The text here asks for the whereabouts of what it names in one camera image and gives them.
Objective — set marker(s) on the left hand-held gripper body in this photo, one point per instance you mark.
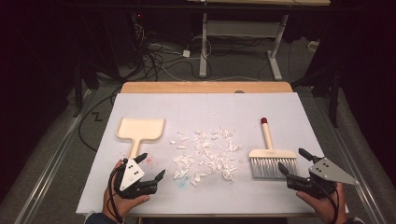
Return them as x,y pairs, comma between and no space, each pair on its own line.
132,174

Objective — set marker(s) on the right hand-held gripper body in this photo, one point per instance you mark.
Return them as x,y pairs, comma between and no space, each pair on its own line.
330,174

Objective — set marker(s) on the cream hand brush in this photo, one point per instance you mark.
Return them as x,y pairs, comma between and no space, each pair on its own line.
272,153

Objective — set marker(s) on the pile of white paper scraps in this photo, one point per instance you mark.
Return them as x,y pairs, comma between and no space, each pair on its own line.
205,155

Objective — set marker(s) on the person's right hand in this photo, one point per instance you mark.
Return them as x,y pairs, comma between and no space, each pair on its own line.
323,207

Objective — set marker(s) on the person's left hand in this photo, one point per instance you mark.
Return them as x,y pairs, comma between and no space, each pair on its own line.
120,205

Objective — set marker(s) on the cream plastic dustpan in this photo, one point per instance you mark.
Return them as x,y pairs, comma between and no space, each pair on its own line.
140,129

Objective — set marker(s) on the black metal stand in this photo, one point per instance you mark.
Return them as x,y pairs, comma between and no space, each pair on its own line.
334,96
77,90

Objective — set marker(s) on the white foam board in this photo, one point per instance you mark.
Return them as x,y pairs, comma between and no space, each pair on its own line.
202,109

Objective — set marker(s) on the wooden table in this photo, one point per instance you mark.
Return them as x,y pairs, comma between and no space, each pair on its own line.
202,87

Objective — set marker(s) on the small white box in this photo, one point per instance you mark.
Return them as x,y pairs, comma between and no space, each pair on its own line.
313,46

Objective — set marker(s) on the white power adapter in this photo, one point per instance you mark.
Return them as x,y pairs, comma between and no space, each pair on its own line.
186,53

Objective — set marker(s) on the aluminium floor rail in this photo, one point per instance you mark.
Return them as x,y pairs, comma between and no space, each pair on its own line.
46,174
351,168

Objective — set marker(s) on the white metal desk frame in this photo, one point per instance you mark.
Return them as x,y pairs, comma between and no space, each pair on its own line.
243,28

